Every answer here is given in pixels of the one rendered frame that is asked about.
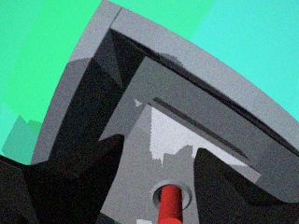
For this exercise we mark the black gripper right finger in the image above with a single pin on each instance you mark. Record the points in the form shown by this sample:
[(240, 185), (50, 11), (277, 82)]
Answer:
[(224, 196)]

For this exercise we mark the red peg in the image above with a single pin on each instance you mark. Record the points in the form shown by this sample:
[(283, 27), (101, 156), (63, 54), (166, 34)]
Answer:
[(171, 211)]

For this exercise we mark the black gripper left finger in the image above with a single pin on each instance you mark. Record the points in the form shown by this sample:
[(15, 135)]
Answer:
[(68, 190)]

